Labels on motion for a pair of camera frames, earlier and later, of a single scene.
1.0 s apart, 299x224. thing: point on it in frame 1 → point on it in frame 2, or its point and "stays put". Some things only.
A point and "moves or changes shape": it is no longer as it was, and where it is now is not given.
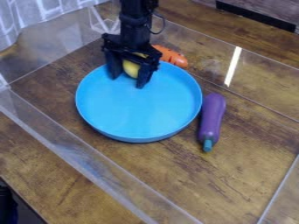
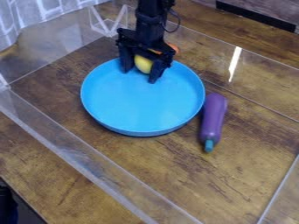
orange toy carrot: [172, 57] → [172, 46]
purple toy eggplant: [210, 118] stays put
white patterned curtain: [20, 13] stays put
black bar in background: [255, 16] stays put
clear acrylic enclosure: [192, 148] stays put
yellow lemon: [131, 66] moves or changes shape
